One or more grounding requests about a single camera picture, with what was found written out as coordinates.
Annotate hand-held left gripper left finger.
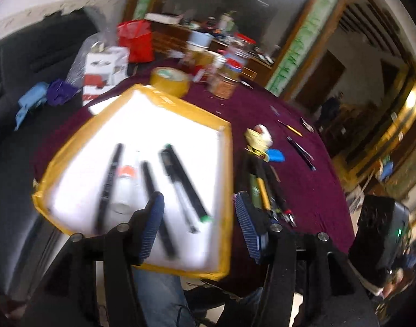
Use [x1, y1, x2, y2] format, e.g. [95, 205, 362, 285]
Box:
[31, 191, 166, 327]

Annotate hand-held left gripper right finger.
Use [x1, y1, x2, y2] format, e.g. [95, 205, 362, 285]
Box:
[233, 191, 379, 327]

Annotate yellow pen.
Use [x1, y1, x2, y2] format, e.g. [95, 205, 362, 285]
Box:
[257, 175, 272, 212]

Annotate olive green pen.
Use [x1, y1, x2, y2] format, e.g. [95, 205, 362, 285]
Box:
[249, 174, 261, 208]

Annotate white glue bottle orange cap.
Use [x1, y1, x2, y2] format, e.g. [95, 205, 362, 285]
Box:
[111, 150, 142, 215]

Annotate thin black pen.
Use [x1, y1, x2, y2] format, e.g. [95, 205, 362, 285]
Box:
[140, 161, 178, 259]

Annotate black pen with green tip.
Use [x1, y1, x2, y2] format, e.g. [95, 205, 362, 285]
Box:
[165, 145, 212, 223]

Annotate black marker with red end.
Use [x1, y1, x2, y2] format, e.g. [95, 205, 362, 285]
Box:
[94, 143, 124, 235]

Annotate white tray with yellow tape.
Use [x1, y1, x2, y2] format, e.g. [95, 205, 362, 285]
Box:
[31, 83, 233, 281]

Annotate person's jeans leg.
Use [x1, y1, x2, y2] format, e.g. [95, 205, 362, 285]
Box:
[131, 266, 263, 327]

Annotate black pen with white print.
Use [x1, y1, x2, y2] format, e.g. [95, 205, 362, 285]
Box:
[286, 136, 317, 171]

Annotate yellow pencil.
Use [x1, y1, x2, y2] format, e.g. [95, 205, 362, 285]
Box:
[278, 120, 303, 137]

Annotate maroon tablecloth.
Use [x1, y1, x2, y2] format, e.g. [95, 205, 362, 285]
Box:
[31, 58, 356, 297]

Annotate black device with green light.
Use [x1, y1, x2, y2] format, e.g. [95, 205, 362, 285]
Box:
[349, 194, 411, 273]

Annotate clear jar with red label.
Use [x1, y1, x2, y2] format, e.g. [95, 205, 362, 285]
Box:
[208, 59, 244, 100]

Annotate yellow tape roll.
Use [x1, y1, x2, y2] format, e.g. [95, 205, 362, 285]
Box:
[150, 67, 190, 98]

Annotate white and red box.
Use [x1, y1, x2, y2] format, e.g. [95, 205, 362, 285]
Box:
[82, 46, 130, 106]

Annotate purple cloth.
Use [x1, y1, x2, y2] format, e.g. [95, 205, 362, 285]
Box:
[46, 79, 80, 106]

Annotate blue cloth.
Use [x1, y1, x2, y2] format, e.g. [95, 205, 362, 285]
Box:
[14, 82, 49, 131]

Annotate clear plastic bag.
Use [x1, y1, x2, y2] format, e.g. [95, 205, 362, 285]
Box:
[65, 7, 127, 86]

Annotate red mesh basket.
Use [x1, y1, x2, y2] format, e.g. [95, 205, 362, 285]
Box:
[117, 20, 154, 63]

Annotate blue and white cup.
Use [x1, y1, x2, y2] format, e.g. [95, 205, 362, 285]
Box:
[187, 31, 213, 52]

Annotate black sofa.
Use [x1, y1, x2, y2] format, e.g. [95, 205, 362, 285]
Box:
[0, 8, 103, 314]

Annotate yellow ring tape dispenser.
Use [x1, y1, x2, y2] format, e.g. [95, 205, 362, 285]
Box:
[249, 146, 271, 163]

